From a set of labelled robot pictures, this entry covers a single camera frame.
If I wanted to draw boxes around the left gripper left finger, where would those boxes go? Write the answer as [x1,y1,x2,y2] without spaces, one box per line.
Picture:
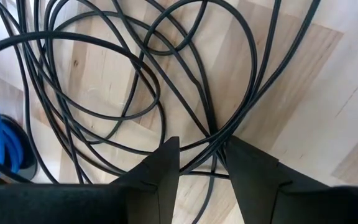
[110,136,180,224]

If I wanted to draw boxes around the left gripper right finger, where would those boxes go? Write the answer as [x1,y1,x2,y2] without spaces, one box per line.
[224,135,331,224]

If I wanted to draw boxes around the long black cord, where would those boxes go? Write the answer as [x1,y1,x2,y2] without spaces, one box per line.
[0,0,323,224]

